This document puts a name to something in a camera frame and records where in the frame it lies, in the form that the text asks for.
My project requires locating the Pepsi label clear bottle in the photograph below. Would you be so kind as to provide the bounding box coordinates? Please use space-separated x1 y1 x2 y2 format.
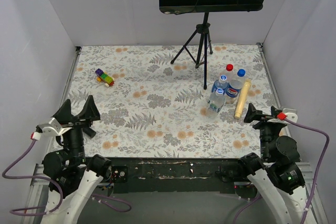
225 73 246 104

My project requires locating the white blue label bottle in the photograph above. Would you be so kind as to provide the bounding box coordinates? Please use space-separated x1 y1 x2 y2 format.
206 92 225 118

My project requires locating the blue label water bottle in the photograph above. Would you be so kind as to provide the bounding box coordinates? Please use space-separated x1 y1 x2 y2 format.
212 78 229 93

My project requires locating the red label clear bottle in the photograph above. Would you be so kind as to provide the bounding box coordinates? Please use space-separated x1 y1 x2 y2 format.
219 67 234 82

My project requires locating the blue white cap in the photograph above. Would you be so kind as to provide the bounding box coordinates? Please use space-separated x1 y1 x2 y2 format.
216 88 224 95
219 75 227 81

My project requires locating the plain blue bottle cap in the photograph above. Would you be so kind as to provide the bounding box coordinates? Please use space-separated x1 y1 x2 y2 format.
237 69 246 77

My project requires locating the red bottle cap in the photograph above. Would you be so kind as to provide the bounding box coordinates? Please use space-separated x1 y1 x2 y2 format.
226 64 234 72

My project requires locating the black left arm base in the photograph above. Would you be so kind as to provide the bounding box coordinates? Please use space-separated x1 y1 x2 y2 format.
107 166 128 184

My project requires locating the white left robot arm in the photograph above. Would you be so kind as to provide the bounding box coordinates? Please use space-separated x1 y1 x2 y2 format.
38 95 112 223

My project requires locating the cream toy microphone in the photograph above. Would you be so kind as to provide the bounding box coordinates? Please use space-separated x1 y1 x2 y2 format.
234 79 251 119

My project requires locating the colourful toy block car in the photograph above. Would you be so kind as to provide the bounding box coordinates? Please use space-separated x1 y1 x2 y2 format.
95 68 114 87

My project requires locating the floral tablecloth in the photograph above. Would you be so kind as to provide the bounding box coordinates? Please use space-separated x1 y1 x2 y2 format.
67 45 277 158

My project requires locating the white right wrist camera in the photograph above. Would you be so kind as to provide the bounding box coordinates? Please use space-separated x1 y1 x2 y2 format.
267 108 298 124

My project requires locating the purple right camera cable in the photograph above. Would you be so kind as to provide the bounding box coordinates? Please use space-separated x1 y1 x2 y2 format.
233 119 330 224

